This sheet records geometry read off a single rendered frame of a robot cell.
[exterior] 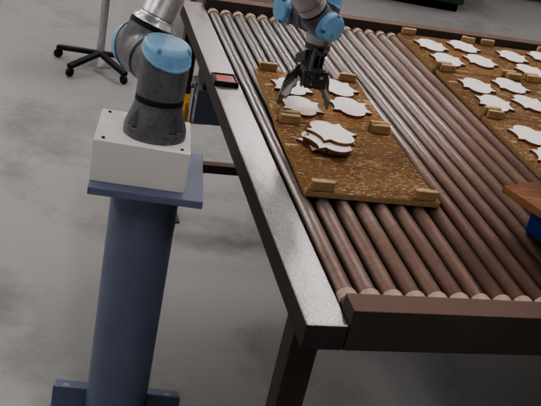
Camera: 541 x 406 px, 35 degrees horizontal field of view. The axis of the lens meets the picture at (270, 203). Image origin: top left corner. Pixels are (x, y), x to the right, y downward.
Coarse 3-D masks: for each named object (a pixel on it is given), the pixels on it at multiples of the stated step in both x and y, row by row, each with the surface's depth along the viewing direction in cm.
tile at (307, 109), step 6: (294, 96) 253; (282, 102) 248; (288, 102) 247; (294, 102) 248; (300, 102) 249; (306, 102) 250; (312, 102) 251; (288, 108) 243; (294, 108) 244; (300, 108) 245; (306, 108) 246; (312, 108) 247; (318, 108) 248; (306, 114) 241; (312, 114) 242; (318, 114) 246
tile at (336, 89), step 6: (330, 84) 269; (336, 84) 270; (342, 84) 271; (348, 84) 272; (330, 90) 263; (336, 90) 264; (342, 90) 265; (348, 90) 267; (354, 90) 268; (336, 96) 262; (342, 96) 262; (348, 96) 262
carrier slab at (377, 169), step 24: (288, 144) 222; (360, 144) 232; (384, 144) 235; (312, 168) 212; (336, 168) 215; (360, 168) 218; (384, 168) 221; (408, 168) 224; (312, 192) 201; (336, 192) 203; (360, 192) 206; (384, 192) 208; (408, 192) 211
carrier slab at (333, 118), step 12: (264, 72) 269; (276, 72) 271; (264, 84) 260; (264, 96) 253; (276, 96) 252; (288, 96) 254; (312, 96) 258; (360, 96) 267; (276, 108) 244; (324, 108) 251; (372, 108) 259; (276, 120) 236; (312, 120) 241; (324, 120) 243; (336, 120) 244; (348, 120) 246; (360, 120) 248
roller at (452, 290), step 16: (272, 16) 335; (288, 48) 306; (400, 208) 206; (400, 224) 202; (416, 224) 200; (416, 240) 194; (432, 256) 188; (432, 272) 184; (448, 272) 183; (448, 288) 178
